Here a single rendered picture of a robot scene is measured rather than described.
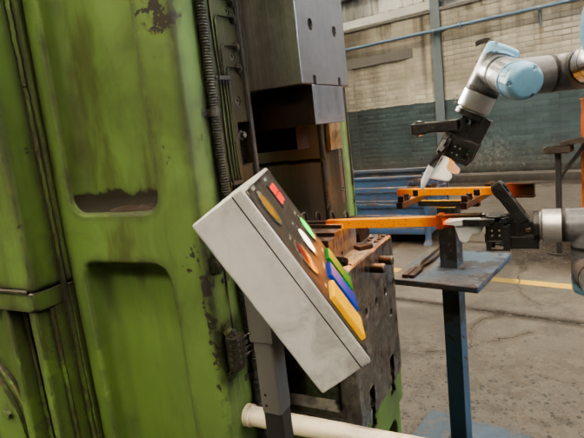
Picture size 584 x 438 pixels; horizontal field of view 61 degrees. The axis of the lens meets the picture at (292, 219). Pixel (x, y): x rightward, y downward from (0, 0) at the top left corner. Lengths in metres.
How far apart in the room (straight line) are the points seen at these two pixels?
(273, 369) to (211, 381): 0.34
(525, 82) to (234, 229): 0.70
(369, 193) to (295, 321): 4.57
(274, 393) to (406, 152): 8.86
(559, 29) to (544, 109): 1.15
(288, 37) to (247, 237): 0.68
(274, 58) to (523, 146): 7.84
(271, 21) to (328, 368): 0.82
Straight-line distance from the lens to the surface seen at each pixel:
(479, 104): 1.21
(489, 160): 9.05
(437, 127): 1.24
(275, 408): 0.89
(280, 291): 0.64
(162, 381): 1.37
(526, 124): 8.86
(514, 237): 1.26
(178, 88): 1.05
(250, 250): 0.63
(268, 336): 0.83
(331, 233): 1.30
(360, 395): 1.36
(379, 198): 5.16
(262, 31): 1.24
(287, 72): 1.20
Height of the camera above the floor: 1.27
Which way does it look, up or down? 10 degrees down
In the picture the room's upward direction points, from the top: 7 degrees counter-clockwise
